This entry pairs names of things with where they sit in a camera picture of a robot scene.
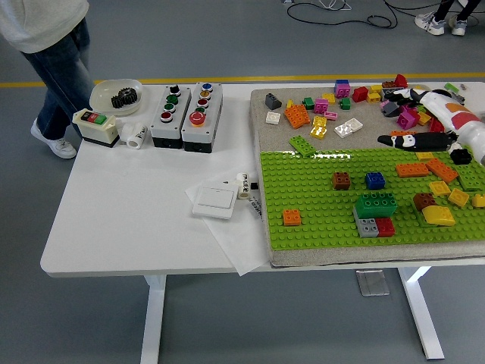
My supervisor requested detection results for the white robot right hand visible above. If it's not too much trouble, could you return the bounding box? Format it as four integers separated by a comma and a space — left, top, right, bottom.
377, 86, 485, 166

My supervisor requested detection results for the brown square toy brick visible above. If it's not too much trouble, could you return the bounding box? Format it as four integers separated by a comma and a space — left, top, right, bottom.
332, 171, 352, 190
412, 192, 437, 212

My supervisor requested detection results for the black toy brick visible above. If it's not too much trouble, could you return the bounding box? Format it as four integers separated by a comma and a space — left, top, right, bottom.
449, 148, 474, 166

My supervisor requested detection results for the magenta toy brick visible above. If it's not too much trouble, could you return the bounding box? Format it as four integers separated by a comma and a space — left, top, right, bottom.
396, 109, 421, 131

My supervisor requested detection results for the yellow curved brick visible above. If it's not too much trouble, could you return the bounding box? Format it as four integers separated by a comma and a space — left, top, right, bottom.
421, 204, 456, 228

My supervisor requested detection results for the green long toy brick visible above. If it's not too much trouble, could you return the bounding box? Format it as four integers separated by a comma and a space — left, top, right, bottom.
355, 191, 399, 220

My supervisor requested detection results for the grey toy brick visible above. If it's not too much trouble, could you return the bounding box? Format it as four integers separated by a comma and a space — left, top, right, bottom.
353, 206, 380, 239

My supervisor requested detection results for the orange wide toy brick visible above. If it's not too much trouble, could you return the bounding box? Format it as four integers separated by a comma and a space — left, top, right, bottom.
283, 104, 312, 130

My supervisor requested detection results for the orange square toy brick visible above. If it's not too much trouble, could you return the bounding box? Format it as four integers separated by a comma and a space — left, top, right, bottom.
282, 209, 303, 228

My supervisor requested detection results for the dark green studded plate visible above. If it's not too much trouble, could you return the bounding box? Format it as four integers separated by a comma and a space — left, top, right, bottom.
454, 162, 485, 191

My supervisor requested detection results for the person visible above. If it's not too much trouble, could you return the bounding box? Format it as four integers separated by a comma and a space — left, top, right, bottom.
414, 0, 482, 37
0, 0, 95, 159

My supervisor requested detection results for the white double tile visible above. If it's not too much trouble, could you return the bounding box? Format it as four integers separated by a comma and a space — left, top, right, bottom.
333, 118, 364, 139

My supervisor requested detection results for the green flat studded plate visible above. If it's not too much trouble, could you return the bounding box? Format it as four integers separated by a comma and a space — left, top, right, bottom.
289, 135, 318, 158

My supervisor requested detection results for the lime green studded baseplate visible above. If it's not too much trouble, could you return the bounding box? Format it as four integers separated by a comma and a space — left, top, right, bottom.
259, 146, 485, 252

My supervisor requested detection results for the silver floor plate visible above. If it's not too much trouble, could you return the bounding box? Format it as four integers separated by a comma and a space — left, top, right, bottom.
355, 268, 391, 297

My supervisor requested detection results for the white table leg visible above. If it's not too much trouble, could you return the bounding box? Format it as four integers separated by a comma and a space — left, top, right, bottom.
397, 266, 446, 361
139, 275, 168, 364

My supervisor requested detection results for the printed label strip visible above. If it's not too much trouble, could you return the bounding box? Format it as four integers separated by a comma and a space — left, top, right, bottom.
246, 193, 265, 223

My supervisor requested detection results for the white paper sheet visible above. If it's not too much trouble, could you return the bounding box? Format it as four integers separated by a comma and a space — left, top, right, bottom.
184, 166, 271, 277

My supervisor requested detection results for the grey emergency-stop control box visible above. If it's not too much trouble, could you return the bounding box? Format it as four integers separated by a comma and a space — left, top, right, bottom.
181, 81, 224, 154

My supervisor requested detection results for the grey four-button control box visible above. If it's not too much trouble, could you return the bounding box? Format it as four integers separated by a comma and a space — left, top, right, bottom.
150, 83, 192, 149

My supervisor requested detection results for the white pipe tee fitting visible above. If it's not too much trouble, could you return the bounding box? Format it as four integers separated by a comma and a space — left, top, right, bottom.
120, 121, 149, 149

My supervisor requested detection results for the white table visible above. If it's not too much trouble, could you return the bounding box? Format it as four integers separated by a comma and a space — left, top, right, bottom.
39, 81, 485, 364

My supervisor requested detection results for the white plastic bowl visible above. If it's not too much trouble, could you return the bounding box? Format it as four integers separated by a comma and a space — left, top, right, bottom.
89, 78, 146, 117

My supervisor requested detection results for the black floor cable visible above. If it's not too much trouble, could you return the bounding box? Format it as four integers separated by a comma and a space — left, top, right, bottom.
286, 0, 399, 29

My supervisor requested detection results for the white wall switch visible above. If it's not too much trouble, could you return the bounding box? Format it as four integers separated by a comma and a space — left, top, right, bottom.
192, 180, 238, 221

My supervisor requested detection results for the cream red-green switch box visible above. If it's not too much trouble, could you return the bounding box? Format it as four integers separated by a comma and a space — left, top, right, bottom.
71, 108, 121, 149

